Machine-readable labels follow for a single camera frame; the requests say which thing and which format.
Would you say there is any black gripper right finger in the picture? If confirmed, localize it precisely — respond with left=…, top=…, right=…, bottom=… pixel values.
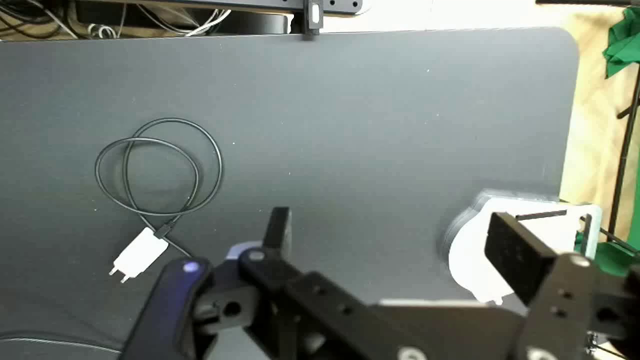
left=484, top=211, right=597, bottom=360

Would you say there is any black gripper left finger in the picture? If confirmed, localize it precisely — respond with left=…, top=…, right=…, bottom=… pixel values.
left=238, top=206, right=407, bottom=360

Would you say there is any black charger cable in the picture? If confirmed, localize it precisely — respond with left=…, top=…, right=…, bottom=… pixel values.
left=92, top=116, right=225, bottom=265

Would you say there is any white charger adapter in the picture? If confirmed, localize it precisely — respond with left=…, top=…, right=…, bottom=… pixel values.
left=108, top=227, right=169, bottom=287

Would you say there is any clear round mounting plate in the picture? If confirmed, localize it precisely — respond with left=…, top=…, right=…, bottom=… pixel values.
left=444, top=188, right=605, bottom=307

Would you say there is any thin black stand pole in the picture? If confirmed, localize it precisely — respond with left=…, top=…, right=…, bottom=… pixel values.
left=608, top=86, right=640, bottom=247

